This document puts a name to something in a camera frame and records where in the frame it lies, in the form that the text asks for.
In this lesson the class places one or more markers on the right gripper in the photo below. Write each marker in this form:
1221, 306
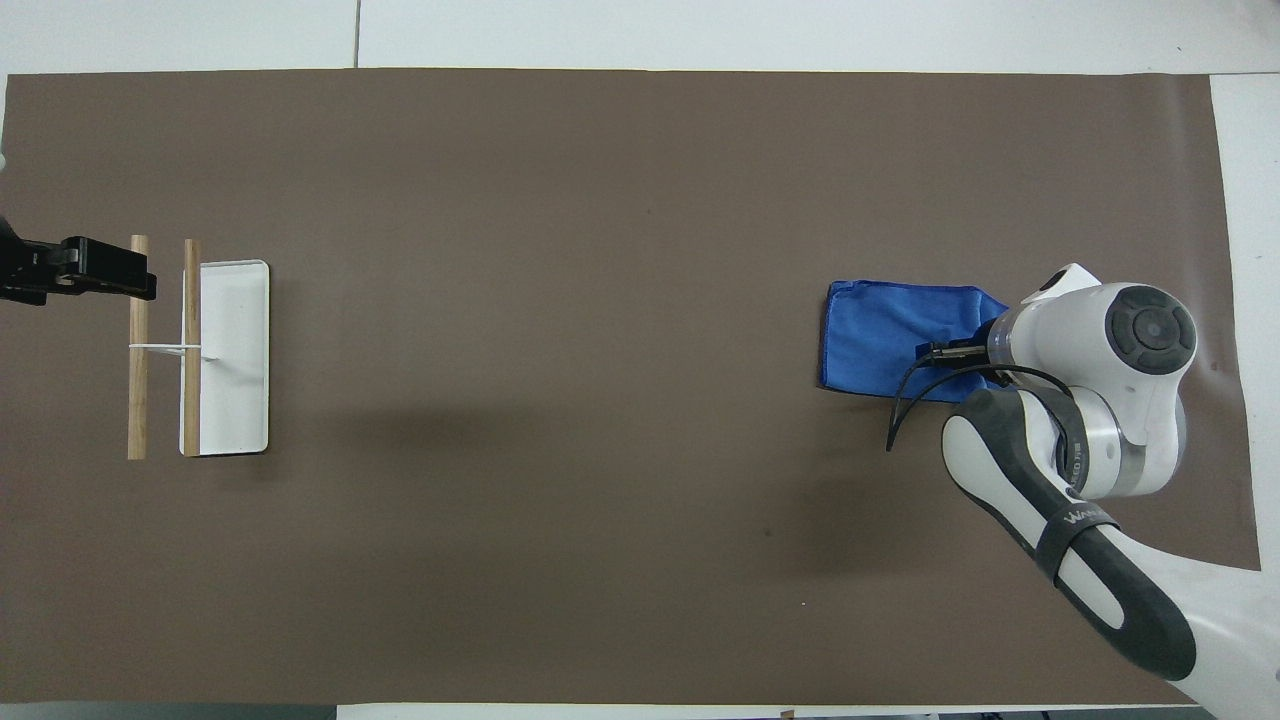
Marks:
965, 351

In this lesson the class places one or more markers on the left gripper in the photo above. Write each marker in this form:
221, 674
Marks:
25, 272

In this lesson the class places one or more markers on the blue towel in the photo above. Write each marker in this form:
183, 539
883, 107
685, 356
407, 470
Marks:
880, 335

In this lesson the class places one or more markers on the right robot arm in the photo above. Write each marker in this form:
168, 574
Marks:
1100, 350

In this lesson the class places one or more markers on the white wooden towel rack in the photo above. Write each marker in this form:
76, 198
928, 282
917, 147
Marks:
235, 350

